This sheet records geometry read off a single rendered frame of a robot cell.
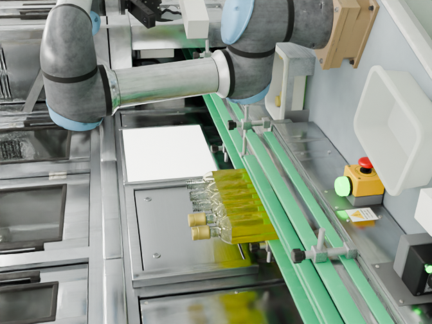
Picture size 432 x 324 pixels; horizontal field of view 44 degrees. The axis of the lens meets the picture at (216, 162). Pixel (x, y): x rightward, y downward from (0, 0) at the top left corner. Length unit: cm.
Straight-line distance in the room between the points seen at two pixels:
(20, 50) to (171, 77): 122
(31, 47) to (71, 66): 122
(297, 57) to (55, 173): 94
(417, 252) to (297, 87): 76
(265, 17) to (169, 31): 113
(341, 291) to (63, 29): 74
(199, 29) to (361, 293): 88
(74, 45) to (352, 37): 61
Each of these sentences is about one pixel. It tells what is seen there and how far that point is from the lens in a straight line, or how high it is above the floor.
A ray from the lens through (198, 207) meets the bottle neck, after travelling 145.
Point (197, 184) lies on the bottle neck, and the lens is 155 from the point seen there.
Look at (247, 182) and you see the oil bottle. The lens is 153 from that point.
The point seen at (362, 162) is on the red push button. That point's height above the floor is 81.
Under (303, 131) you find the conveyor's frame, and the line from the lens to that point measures 155.
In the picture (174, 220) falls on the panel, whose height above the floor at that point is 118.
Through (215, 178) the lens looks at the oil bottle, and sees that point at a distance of 154.
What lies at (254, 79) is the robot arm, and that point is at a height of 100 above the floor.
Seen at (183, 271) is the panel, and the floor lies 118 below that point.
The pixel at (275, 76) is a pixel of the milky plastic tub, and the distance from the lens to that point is 175.
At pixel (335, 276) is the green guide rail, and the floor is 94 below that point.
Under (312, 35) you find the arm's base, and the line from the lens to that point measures 126.
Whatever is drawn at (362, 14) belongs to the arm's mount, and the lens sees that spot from 126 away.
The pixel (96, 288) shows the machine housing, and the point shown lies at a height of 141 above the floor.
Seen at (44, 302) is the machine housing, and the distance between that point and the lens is 148.
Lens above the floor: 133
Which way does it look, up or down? 10 degrees down
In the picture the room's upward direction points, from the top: 94 degrees counter-clockwise
